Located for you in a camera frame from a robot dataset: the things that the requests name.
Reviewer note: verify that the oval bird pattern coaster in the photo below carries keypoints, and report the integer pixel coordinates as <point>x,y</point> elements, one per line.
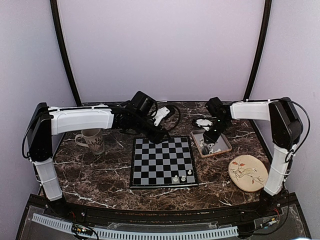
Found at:
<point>248,173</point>

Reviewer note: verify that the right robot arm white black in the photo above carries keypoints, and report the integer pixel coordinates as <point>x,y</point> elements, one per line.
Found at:
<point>286,130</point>

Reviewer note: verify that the green circuit board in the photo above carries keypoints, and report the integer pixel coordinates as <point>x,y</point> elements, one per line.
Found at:
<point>79,229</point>

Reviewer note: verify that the beige mug with dark pattern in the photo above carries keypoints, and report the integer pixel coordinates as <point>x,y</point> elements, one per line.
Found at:
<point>91,139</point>

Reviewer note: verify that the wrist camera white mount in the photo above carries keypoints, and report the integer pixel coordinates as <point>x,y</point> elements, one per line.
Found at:
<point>161,114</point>
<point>202,123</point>

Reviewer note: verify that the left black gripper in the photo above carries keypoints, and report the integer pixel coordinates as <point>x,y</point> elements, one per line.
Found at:
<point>155,137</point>

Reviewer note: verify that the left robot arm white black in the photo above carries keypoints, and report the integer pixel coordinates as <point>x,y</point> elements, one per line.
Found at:
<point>142,114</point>

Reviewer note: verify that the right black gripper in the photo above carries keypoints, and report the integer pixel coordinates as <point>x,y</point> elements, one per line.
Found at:
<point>212,138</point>

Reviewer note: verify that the black frame post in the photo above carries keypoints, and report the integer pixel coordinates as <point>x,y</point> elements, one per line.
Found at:
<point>259,49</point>
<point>63,51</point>

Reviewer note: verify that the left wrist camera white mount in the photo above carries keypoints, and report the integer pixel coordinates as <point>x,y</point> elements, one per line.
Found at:
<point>161,114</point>

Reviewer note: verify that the metal tray with wooden rim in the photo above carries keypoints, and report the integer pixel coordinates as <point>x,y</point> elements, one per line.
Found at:
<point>205,150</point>

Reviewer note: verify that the white slotted cable duct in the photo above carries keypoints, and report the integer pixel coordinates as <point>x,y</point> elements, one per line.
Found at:
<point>125,231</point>

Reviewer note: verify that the black grey chess board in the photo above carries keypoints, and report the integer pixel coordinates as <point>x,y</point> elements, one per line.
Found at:
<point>153,166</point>

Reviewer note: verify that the left black frame post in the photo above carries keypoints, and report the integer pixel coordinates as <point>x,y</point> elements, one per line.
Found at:
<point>63,51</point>

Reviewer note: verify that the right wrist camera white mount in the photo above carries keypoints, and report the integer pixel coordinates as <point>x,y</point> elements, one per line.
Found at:
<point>202,123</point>

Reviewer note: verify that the right black frame post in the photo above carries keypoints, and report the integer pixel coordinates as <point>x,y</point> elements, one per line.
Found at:
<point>259,49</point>

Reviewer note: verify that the black front rail base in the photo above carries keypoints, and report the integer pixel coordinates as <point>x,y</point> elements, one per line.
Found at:
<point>94,213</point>

